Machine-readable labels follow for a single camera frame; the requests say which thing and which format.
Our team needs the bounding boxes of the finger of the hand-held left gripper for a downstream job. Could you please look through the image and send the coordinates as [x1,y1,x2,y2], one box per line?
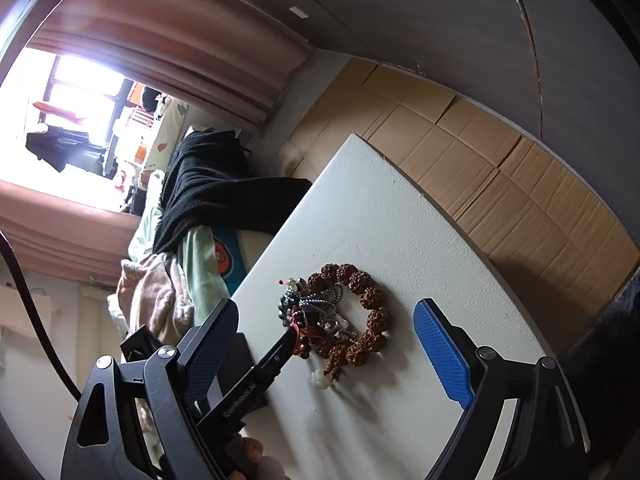
[252,331,297,387]

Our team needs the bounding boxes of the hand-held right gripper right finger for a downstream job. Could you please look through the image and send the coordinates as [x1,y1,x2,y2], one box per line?
[413,298,592,480]

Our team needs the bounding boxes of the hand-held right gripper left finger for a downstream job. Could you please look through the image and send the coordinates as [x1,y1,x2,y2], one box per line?
[60,298,241,480]

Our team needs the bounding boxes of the red cord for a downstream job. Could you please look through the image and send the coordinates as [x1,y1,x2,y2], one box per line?
[295,321,326,351]

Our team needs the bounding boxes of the white stone pendant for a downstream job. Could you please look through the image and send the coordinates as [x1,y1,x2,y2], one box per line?
[311,367,337,392]

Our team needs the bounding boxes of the dark bead bracelet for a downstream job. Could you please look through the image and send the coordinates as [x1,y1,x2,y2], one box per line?
[276,277,321,358]

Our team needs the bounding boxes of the silver chain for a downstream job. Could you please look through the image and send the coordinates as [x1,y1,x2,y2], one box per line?
[305,284,347,322]

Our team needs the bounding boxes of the brown seed bead bracelet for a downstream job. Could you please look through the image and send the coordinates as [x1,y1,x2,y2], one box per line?
[306,262,393,380]

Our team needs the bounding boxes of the person's left hand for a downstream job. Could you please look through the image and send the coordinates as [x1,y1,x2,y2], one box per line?
[227,435,290,480]

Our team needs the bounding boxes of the black box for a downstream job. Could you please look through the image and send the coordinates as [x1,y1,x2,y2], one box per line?
[207,331,272,413]

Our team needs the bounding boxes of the pile of clothes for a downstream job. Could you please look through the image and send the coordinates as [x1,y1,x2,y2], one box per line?
[107,175,236,341]

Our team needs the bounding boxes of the beige plush cloth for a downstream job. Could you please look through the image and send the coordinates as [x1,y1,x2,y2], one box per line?
[116,252,187,341]

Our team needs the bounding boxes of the teal box with orange print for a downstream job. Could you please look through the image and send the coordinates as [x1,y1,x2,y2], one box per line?
[209,227,248,297]

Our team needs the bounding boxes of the black blanket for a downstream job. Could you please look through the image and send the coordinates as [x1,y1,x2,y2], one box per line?
[151,130,314,257]

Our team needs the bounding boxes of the pink curtain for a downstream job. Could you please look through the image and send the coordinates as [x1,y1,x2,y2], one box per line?
[20,0,315,127]
[0,179,147,287]

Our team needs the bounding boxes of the cardboard sheets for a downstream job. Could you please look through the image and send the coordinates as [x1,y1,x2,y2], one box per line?
[286,56,640,333]

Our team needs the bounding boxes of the cream leaf print cloth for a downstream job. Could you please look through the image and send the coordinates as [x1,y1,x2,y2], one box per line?
[140,92,192,186]

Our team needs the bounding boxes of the black bag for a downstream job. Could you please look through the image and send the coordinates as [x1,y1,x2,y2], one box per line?
[25,127,108,173]

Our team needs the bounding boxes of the window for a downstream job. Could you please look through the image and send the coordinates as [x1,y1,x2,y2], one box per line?
[0,45,153,211]

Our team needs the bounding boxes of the black cable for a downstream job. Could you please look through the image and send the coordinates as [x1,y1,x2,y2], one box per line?
[0,232,82,403]

